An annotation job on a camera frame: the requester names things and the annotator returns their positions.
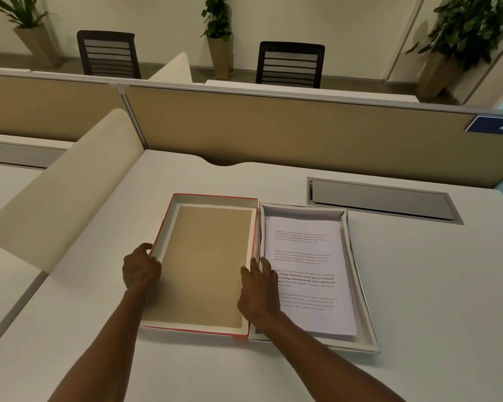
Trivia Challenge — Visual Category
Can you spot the person's right hand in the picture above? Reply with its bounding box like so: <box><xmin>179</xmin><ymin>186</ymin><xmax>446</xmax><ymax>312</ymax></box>
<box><xmin>236</xmin><ymin>257</ymin><xmax>284</xmax><ymax>327</ymax></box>

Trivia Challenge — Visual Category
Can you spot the person's left hand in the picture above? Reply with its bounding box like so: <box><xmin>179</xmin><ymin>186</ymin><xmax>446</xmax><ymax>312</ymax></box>
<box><xmin>122</xmin><ymin>242</ymin><xmax>163</xmax><ymax>294</ymax></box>

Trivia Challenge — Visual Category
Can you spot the stack of printed paper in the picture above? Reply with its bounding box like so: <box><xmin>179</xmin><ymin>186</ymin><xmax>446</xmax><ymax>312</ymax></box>
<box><xmin>263</xmin><ymin>216</ymin><xmax>358</xmax><ymax>342</ymax></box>

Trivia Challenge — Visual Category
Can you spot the red box lid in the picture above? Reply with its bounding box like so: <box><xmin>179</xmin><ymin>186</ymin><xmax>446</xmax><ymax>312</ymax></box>
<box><xmin>140</xmin><ymin>193</ymin><xmax>259</xmax><ymax>341</ymax></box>

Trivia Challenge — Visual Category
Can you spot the white cardboard box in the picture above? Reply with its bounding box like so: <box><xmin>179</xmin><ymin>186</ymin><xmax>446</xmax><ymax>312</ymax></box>
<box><xmin>248</xmin><ymin>202</ymin><xmax>380</xmax><ymax>353</ymax></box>

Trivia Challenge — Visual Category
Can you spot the person's left forearm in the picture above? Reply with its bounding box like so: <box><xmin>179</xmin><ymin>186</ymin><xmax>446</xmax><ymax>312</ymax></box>
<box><xmin>46</xmin><ymin>286</ymin><xmax>151</xmax><ymax>402</ymax></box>

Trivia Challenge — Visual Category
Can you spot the person's right forearm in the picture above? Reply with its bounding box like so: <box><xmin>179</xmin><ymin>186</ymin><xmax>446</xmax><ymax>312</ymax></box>
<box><xmin>251</xmin><ymin>312</ymin><xmax>397</xmax><ymax>402</ymax></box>

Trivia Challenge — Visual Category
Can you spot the cream curved desk divider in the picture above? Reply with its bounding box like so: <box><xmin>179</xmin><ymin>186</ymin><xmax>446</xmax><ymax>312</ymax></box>
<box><xmin>149</xmin><ymin>52</ymin><xmax>193</xmax><ymax>85</ymax></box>
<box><xmin>0</xmin><ymin>108</ymin><xmax>145</xmax><ymax>274</ymax></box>

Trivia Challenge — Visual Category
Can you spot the beige desk partition panel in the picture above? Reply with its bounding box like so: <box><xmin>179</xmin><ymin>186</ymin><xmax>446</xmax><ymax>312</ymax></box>
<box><xmin>0</xmin><ymin>69</ymin><xmax>141</xmax><ymax>143</ymax></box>
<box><xmin>121</xmin><ymin>84</ymin><xmax>503</xmax><ymax>189</ymax></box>

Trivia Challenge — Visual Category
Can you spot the black mesh office chair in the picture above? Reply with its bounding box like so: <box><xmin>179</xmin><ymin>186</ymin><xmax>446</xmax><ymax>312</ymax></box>
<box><xmin>256</xmin><ymin>41</ymin><xmax>326</xmax><ymax>89</ymax></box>
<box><xmin>77</xmin><ymin>30</ymin><xmax>142</xmax><ymax>80</ymax></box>

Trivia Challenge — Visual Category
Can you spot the white office desk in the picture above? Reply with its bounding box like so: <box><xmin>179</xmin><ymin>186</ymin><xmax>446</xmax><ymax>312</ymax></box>
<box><xmin>204</xmin><ymin>79</ymin><xmax>418</xmax><ymax>103</ymax></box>

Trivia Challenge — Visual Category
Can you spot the small potted green plant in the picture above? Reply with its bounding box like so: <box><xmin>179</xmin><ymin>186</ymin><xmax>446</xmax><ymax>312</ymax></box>
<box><xmin>200</xmin><ymin>0</ymin><xmax>235</xmax><ymax>80</ymax></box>

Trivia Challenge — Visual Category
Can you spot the blue number sign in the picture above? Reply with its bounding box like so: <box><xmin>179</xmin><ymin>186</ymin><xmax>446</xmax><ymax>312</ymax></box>
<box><xmin>464</xmin><ymin>115</ymin><xmax>503</xmax><ymax>137</ymax></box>

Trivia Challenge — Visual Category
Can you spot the large potted green plant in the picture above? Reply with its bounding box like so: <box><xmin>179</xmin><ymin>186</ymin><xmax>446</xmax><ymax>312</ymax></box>
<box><xmin>405</xmin><ymin>0</ymin><xmax>503</xmax><ymax>101</ymax></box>

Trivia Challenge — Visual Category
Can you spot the grey desk cable cover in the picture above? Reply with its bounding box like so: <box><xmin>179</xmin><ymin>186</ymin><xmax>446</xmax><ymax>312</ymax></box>
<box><xmin>0</xmin><ymin>141</ymin><xmax>68</xmax><ymax>170</ymax></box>
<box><xmin>306</xmin><ymin>176</ymin><xmax>465</xmax><ymax>226</ymax></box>

